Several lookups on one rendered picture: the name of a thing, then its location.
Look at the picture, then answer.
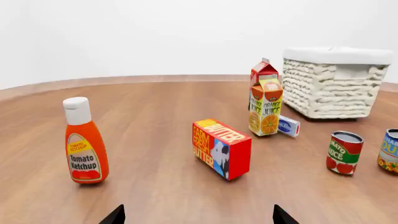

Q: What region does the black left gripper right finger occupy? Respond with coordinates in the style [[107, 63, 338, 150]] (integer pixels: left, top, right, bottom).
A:
[[272, 203, 300, 224]]

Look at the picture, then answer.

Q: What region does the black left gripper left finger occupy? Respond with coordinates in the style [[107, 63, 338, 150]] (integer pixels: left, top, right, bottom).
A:
[[98, 203, 126, 224]]

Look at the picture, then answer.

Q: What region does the orange tomato ketchup bottle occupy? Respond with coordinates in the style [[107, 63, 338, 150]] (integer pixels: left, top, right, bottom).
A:
[[62, 96, 110, 185]]

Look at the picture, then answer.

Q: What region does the tomato sauce can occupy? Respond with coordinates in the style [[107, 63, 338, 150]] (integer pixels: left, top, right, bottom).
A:
[[325, 130, 365, 175]]

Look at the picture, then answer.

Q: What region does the white woven basket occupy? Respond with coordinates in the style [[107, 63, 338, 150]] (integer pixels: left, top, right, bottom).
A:
[[281, 46, 395, 120]]

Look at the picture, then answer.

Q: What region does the red farm fresh butter box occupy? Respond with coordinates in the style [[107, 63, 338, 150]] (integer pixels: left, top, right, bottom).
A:
[[192, 118, 252, 181]]

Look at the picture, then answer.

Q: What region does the small blue and white box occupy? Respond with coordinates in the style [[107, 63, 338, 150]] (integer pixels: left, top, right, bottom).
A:
[[277, 114, 301, 138]]

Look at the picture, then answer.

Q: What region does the orange juice carton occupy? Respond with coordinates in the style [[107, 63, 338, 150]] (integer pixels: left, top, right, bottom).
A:
[[248, 74, 284, 137]]

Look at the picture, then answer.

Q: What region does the blue alphabet soup can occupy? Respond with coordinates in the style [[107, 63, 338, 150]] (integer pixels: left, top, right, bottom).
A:
[[376, 128, 398, 174]]

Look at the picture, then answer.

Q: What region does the red and white milk carton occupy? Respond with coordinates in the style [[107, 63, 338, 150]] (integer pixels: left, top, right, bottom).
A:
[[248, 57, 280, 111]]

